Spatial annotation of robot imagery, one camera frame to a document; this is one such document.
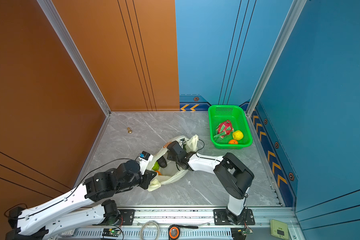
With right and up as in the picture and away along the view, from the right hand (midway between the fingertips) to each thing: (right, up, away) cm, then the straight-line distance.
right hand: (168, 153), depth 91 cm
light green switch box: (+54, -31, -22) cm, 66 cm away
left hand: (-3, -6, -21) cm, 22 cm away
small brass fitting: (-30, +13, +17) cm, 37 cm away
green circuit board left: (-26, -34, -20) cm, 47 cm away
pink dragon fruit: (+36, +15, +8) cm, 40 cm away
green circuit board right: (+36, -34, -21) cm, 53 cm away
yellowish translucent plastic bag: (+3, -10, -6) cm, 12 cm away
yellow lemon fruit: (+46, +11, +8) cm, 48 cm away
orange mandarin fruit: (+42, +7, +7) cm, 43 cm away
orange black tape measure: (+5, -31, -24) cm, 39 cm away
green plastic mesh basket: (+36, +26, +25) cm, 51 cm away
